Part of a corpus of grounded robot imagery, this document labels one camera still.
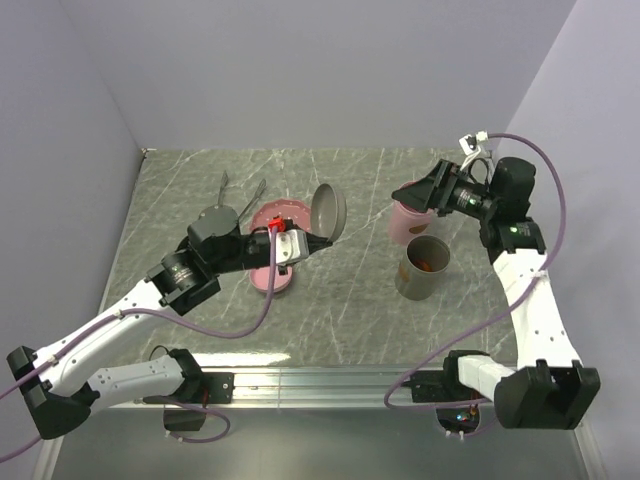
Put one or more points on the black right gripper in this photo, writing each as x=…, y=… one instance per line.
x=441, y=182

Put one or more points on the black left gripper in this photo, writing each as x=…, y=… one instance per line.
x=317, y=243

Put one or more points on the grey round lid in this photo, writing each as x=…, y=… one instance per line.
x=328, y=212

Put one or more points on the pink scalloped plate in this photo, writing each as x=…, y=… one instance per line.
x=291, y=209

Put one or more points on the steel serving tongs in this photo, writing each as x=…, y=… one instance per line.
x=241, y=203

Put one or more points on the small red sausage toy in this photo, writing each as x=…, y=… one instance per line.
x=422, y=265

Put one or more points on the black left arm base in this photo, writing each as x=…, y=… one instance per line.
x=215, y=387

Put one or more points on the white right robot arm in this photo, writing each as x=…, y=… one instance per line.
x=550, y=388

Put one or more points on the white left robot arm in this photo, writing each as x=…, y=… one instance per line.
x=66, y=382

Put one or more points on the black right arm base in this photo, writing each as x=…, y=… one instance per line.
x=437, y=386

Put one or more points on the pink tall canister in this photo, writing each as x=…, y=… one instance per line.
x=406, y=224

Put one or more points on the grey tall canister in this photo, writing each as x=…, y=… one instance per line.
x=413, y=283

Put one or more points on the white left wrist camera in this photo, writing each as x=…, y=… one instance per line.
x=291, y=247

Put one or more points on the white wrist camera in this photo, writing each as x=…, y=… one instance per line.
x=474, y=146
x=291, y=247

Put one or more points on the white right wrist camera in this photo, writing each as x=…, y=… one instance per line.
x=474, y=146

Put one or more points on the aluminium front rail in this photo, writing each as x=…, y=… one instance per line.
x=339, y=387

